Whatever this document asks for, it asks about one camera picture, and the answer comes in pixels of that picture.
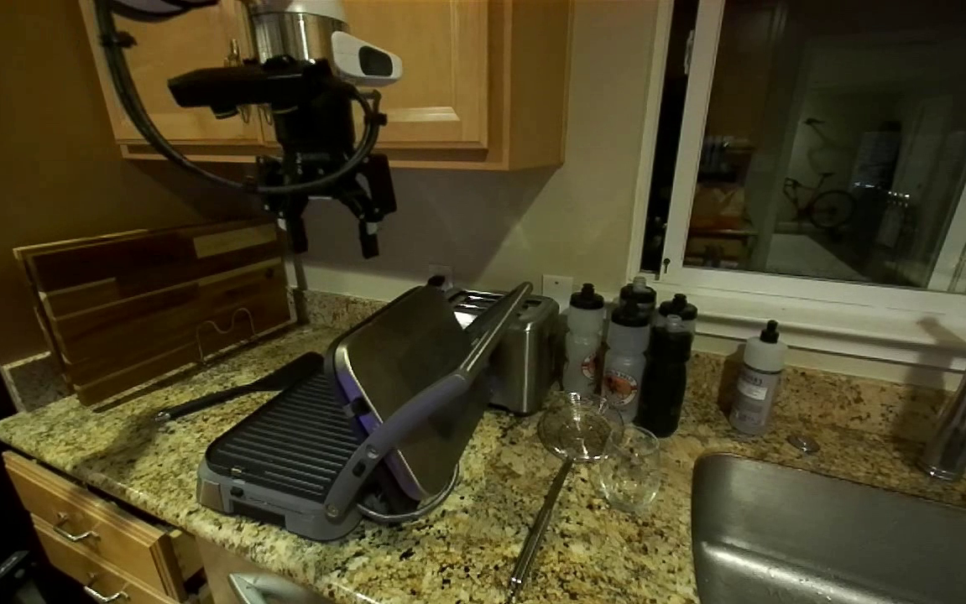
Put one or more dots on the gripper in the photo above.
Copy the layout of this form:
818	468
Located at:
319	126

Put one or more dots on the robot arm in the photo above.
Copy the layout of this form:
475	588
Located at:
294	29

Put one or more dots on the sandwich maker lid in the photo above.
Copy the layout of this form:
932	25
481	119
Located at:
415	369

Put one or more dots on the grey sandwich maker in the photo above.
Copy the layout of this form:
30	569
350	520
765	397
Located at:
298	440

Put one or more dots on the wooden cabinet door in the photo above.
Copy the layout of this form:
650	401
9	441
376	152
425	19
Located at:
189	42
441	75

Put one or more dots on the black spatula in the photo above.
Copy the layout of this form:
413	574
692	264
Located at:
268	382

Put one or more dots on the stack of wooden cutting boards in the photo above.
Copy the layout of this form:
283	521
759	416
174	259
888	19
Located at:
155	310

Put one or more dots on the stainless steel toaster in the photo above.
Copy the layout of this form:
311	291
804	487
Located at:
524	361

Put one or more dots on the clear bottle with black cap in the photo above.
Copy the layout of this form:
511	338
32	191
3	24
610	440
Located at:
639	294
583	344
625	369

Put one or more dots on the metal mesh strainer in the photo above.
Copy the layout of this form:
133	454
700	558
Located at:
576	429

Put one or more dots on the black sports bottle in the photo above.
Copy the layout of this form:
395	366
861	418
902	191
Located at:
681	307
665	386

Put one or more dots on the wooden drawer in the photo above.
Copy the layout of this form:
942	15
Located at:
71	566
88	503

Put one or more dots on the clear drinking glass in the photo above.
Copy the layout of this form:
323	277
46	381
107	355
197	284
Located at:
629	470

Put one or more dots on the small white bottle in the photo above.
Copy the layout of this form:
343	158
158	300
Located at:
758	386

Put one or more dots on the bicycle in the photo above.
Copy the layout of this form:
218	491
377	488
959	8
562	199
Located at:
827	205

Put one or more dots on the window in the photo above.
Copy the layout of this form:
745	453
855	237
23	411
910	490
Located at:
835	151

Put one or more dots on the round metal sink cap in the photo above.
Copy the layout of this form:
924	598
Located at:
803	443

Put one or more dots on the stainless steel sink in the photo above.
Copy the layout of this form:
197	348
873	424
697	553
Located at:
852	537

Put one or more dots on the white wall socket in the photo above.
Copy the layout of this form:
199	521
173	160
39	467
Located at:
556	289
441	275

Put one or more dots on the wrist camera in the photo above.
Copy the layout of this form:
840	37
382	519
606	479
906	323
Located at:
231	85

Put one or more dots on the wooden wall cabinet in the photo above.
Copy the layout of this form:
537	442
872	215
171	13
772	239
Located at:
524	84

